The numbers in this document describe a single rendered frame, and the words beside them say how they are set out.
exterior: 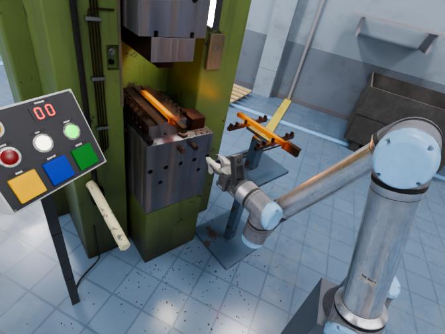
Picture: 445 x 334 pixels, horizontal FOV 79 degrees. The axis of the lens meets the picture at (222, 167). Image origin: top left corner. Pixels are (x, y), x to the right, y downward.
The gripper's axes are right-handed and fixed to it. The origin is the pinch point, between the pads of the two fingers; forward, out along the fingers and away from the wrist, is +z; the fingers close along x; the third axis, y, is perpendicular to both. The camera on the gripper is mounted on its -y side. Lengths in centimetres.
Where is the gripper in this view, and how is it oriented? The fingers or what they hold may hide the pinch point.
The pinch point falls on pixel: (212, 156)
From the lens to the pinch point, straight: 110.3
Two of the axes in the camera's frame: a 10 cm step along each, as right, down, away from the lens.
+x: 7.8, -2.5, 5.8
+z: -6.0, -5.6, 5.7
